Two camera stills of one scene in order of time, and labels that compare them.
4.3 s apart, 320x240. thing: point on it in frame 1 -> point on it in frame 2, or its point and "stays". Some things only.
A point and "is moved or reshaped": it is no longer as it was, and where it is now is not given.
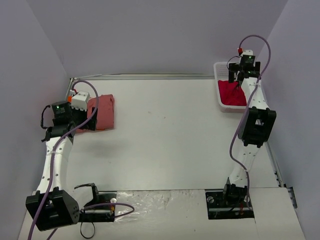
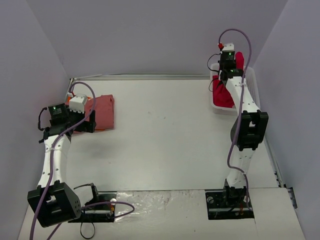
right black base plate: x=217 y=209 stays
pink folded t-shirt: x=105 y=115 stays
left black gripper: x=92 y=119 stays
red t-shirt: x=232 y=93 is moved or reshaped
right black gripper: x=232 y=67 -> x=227 y=58
